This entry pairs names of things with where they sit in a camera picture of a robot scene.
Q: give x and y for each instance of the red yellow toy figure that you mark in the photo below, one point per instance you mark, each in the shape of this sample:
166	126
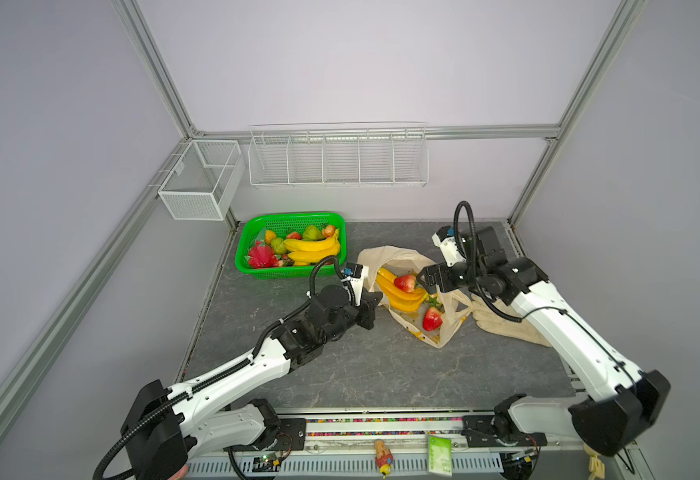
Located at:
384	458

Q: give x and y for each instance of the green yellow pear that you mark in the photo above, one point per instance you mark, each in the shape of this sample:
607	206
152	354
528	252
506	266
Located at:
278	246

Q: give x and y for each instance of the aluminium front rail frame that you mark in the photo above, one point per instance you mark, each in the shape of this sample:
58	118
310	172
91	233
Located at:
341	443

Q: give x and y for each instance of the red strawberry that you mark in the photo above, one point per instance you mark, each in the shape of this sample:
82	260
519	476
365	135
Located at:
432	320
407	283

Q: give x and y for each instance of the white wire shelf rack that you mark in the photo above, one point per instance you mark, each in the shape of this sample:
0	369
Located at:
356	154

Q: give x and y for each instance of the beige plastic bag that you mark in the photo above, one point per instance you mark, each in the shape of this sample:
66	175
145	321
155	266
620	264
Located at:
455	305

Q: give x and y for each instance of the pink dragon fruit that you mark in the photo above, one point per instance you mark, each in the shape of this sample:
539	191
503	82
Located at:
262	256

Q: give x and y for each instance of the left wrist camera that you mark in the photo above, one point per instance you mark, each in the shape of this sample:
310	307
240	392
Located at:
354	279

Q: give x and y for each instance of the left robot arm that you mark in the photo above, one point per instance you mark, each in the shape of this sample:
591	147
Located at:
166	426

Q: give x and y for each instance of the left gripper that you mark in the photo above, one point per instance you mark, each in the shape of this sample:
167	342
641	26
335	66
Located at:
368	307

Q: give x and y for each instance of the yellow banana bunch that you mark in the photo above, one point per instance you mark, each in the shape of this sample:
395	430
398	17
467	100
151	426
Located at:
312	251
407	303

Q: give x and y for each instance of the green white card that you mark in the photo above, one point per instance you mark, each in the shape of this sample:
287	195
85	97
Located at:
440	456

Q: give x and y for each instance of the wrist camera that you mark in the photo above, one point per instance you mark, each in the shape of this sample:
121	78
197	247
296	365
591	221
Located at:
354	279
445	240

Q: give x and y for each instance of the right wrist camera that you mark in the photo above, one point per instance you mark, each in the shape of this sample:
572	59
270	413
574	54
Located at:
445	240

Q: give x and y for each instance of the white mesh box basket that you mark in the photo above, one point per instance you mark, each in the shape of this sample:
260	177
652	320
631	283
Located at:
202	183

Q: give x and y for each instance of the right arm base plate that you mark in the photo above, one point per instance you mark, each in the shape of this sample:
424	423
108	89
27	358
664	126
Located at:
491	430

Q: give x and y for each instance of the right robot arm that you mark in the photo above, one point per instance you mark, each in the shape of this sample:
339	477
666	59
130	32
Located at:
622	400

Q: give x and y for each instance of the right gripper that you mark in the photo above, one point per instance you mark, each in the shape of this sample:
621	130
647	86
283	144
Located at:
442	271

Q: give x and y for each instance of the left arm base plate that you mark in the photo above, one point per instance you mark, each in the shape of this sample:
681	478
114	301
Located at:
289	435

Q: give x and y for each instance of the green plastic basket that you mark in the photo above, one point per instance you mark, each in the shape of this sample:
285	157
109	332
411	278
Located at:
300	226

